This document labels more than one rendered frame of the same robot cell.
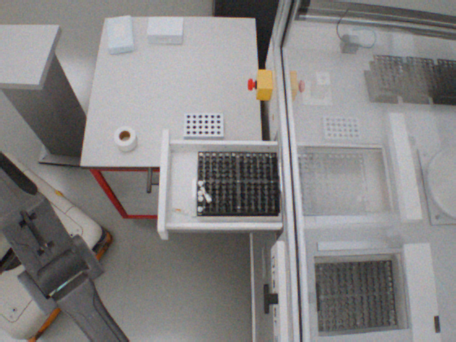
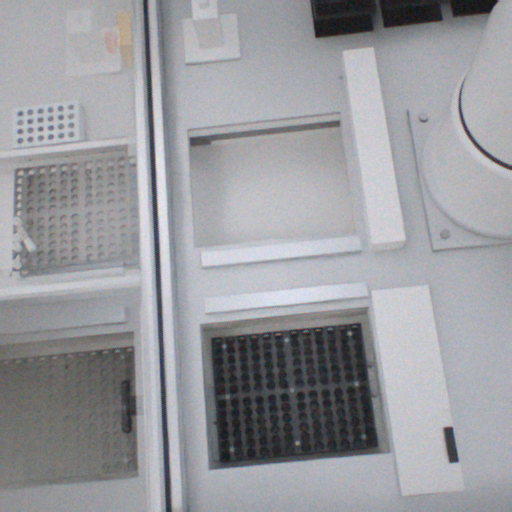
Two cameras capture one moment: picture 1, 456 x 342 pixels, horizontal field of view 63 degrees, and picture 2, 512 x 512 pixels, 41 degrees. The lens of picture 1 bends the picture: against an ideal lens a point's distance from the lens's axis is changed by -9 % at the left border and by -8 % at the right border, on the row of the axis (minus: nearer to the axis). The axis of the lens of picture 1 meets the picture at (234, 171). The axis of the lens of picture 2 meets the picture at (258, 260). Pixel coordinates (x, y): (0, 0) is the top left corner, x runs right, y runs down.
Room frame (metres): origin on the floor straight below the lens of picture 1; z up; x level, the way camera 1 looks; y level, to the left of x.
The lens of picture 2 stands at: (0.01, -0.40, 1.90)
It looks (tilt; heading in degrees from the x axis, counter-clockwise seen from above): 71 degrees down; 16
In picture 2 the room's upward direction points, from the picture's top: 11 degrees counter-clockwise
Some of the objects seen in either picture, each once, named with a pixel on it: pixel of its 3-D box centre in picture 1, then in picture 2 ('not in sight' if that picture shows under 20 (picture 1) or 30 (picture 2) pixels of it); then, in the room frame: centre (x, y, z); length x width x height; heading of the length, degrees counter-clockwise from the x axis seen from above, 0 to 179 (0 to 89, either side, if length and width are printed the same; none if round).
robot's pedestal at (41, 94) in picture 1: (47, 103); not in sight; (0.81, 0.89, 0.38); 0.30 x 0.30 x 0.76; 5
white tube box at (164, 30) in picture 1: (165, 30); not in sight; (0.97, 0.34, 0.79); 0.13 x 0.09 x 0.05; 100
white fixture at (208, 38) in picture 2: not in sight; (207, 20); (0.69, -0.20, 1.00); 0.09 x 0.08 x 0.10; 100
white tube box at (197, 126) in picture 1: (203, 127); not in sight; (0.60, 0.12, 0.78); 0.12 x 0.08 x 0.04; 101
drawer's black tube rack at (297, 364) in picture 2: not in sight; (292, 393); (0.14, -0.37, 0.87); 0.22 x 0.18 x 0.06; 100
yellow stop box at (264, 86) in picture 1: (262, 85); not in sight; (0.74, -0.04, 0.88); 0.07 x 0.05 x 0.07; 10
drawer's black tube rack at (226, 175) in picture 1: (237, 185); not in sight; (0.40, -0.01, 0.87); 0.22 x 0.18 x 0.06; 100
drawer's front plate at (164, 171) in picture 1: (164, 184); not in sight; (0.36, 0.18, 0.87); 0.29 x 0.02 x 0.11; 10
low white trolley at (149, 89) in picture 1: (180, 133); not in sight; (0.76, 0.25, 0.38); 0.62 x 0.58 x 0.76; 10
